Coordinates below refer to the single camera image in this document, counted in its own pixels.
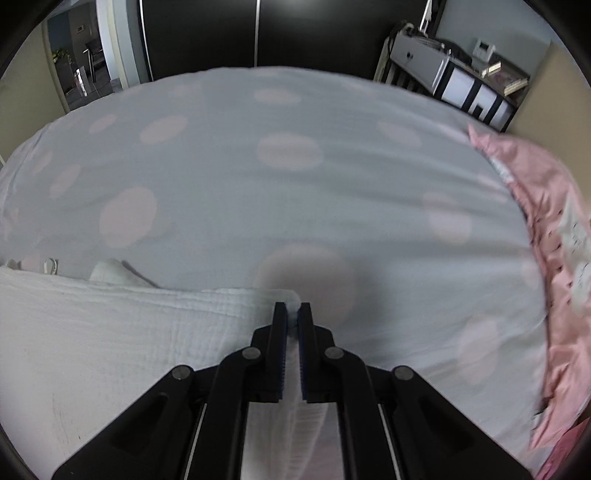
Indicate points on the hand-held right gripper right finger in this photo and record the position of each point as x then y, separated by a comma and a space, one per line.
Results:
305, 360

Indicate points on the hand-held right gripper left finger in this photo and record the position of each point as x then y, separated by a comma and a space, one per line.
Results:
277, 360

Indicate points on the white textured garment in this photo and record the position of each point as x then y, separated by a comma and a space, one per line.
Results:
115, 350

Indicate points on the pale polka dot bedsheet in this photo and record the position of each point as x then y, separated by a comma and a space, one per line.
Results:
277, 184

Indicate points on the pink printed duvet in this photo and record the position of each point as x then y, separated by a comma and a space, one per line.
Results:
554, 221

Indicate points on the black and white shelf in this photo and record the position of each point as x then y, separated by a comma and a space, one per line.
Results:
475, 97

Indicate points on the white box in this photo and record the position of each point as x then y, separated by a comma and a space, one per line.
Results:
418, 60

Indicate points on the black wardrobe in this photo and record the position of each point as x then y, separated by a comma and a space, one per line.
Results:
286, 37

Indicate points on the book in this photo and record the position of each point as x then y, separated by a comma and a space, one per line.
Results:
508, 78

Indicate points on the small white device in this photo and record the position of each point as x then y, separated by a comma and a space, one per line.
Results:
483, 49

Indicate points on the cream door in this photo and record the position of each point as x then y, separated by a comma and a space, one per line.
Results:
25, 101

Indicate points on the beige headboard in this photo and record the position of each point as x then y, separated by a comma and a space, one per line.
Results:
554, 92

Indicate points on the white door frame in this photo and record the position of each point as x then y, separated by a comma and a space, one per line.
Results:
122, 46

